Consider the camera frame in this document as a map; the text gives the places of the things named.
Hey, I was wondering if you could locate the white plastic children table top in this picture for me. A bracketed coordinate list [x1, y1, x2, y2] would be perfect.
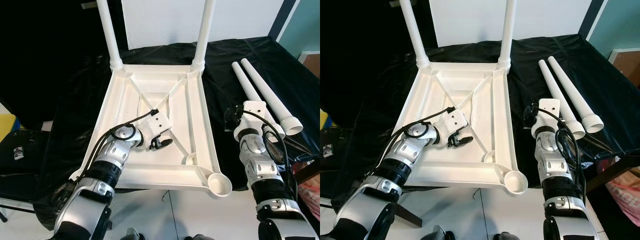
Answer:
[69, 62, 233, 199]
[382, 60, 529, 196]

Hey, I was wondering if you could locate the brown wooden table leg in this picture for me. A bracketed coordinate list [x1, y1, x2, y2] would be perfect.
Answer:
[585, 152, 640, 193]
[287, 157, 321, 186]
[395, 200, 424, 229]

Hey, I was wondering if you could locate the black shiny table cloth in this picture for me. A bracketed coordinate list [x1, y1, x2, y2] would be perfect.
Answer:
[32, 36, 321, 226]
[330, 34, 640, 221]

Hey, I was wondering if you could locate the silver robot left leg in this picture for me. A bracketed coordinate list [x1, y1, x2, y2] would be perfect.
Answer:
[122, 227, 147, 240]
[432, 226, 456, 240]

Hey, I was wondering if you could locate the brown cardboard box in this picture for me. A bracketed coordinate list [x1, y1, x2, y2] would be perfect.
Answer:
[607, 47, 640, 83]
[298, 50, 321, 78]

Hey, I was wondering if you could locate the black bag with white label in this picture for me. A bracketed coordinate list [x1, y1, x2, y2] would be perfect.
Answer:
[0, 129, 48, 176]
[320, 129, 351, 171]

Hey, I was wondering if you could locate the pink plastic bag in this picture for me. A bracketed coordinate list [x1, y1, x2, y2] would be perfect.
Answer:
[292, 172, 321, 221]
[597, 157, 640, 216]

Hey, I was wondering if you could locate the black floor mat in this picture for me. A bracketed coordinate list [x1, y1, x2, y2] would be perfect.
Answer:
[592, 190, 640, 240]

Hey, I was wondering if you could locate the black metal stand leg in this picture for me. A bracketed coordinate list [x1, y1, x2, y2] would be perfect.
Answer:
[0, 200, 37, 223]

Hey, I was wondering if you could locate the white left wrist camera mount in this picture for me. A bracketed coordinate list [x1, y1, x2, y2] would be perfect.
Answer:
[146, 110, 174, 137]
[442, 106, 471, 136]

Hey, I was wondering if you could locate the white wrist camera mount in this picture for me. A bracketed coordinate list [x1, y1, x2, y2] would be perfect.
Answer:
[235, 100, 267, 143]
[531, 97, 562, 141]
[146, 110, 174, 137]
[442, 106, 471, 136]

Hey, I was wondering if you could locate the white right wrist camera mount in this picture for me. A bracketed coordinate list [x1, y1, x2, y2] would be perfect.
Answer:
[531, 97, 562, 141]
[235, 100, 267, 143]

